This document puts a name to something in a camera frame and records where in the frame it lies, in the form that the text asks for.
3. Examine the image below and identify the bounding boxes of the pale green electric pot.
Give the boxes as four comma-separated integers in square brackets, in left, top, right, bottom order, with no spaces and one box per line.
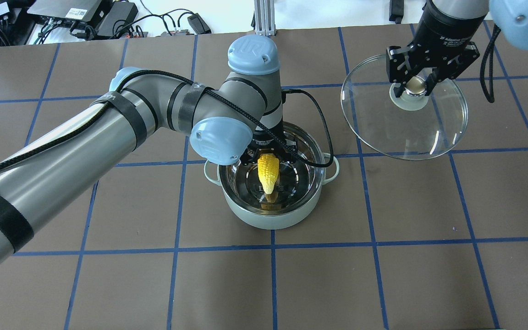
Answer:
[203,121,340,230]

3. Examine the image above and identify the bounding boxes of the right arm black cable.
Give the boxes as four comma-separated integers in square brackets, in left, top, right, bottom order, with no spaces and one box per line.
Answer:
[479,24,502,103]

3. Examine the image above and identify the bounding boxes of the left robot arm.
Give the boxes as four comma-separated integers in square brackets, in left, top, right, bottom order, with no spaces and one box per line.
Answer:
[0,35,281,264]

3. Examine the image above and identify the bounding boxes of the yellow corn cob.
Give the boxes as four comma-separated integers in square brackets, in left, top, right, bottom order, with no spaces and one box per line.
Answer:
[257,153,280,196]

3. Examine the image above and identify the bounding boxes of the glass pot lid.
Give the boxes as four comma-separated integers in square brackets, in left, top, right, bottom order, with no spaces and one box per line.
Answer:
[340,55,468,161]

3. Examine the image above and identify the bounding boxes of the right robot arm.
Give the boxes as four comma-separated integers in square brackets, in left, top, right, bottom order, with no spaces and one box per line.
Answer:
[387,0,528,103]

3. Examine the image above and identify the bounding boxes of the aluminium extrusion post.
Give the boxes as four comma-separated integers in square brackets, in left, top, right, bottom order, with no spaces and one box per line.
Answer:
[253,0,276,36]

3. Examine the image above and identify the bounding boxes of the black network switch box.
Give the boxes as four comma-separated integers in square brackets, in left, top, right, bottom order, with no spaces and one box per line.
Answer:
[27,0,112,24]

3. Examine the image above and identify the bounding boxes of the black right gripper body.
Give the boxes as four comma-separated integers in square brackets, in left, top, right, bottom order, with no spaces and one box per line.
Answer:
[386,9,481,83]

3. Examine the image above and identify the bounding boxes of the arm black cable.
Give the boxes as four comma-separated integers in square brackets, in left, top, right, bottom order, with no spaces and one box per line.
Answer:
[479,24,502,103]
[0,70,334,182]

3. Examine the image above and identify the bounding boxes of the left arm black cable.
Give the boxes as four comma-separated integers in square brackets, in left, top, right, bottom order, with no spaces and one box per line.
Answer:
[0,70,334,182]

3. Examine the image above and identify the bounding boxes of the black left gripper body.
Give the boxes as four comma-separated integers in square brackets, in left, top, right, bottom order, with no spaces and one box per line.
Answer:
[239,129,299,166]

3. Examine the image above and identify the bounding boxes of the black laptop power brick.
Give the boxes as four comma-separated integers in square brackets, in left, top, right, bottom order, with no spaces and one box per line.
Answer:
[94,1,138,40]

